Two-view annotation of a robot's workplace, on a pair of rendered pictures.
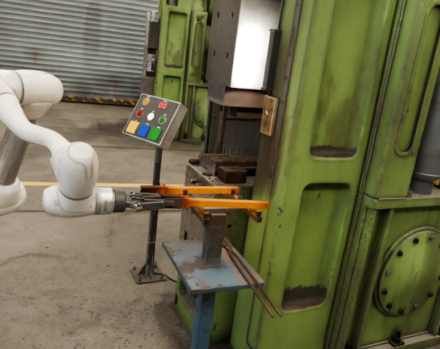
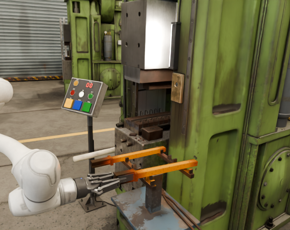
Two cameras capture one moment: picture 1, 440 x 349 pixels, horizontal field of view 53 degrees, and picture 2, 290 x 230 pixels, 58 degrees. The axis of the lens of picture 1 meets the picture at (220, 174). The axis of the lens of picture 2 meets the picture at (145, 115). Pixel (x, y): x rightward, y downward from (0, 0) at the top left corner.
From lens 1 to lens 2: 55 cm
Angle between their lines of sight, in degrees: 7
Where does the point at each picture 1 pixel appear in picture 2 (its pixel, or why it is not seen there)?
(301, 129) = (206, 96)
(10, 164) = not seen: outside the picture
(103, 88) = (37, 70)
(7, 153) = not seen: outside the picture
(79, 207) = (46, 206)
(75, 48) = (14, 46)
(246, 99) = (155, 76)
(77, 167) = (40, 179)
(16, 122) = not seen: outside the picture
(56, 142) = (14, 151)
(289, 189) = (200, 141)
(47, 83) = not seen: outside the picture
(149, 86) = (68, 66)
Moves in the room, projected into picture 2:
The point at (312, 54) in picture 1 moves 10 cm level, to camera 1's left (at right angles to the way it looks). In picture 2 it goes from (210, 39) to (191, 38)
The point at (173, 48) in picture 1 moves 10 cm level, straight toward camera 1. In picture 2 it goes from (81, 40) to (81, 40)
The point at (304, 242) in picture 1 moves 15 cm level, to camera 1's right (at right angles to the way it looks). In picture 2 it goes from (209, 174) to (230, 173)
